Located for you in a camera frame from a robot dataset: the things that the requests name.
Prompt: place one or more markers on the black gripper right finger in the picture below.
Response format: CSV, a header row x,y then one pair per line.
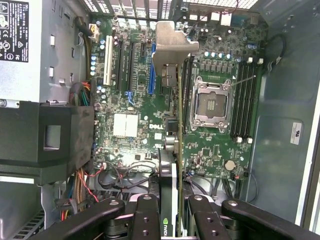
x,y
210,225

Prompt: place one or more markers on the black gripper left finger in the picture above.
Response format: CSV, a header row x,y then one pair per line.
x,y
147,220

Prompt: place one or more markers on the silver coin battery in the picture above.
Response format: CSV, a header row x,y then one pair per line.
x,y
229,165

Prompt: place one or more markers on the green Dell motherboard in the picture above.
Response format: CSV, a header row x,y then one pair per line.
x,y
215,150

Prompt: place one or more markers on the silver chipset heat sink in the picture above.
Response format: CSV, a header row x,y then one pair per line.
x,y
125,125

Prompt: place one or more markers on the silver CPU socket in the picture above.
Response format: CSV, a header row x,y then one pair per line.
x,y
200,117

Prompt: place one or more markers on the black RAM slot bank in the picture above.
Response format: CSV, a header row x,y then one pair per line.
x,y
188,100
243,105

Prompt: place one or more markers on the white case sticker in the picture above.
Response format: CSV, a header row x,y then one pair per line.
x,y
296,133

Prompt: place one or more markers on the silver disk bay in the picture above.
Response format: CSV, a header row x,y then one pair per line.
x,y
20,205

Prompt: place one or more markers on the blue expansion slot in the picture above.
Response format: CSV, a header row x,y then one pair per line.
x,y
150,82

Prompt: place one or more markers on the grey open PC case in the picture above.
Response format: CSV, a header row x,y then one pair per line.
x,y
282,100

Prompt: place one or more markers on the thin socket locking lever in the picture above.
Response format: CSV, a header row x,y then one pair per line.
x,y
243,80

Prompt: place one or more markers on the long black expansion slot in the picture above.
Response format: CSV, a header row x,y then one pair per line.
x,y
119,65
130,65

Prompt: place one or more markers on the black plastic fan shroud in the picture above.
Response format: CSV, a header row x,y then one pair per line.
x,y
25,117

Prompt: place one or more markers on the white PCI expansion slot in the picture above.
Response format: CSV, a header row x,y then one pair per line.
x,y
108,62

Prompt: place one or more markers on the short black expansion slot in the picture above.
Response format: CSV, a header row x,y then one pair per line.
x,y
142,50

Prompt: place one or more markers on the grey power supply unit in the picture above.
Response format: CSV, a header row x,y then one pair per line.
x,y
37,75

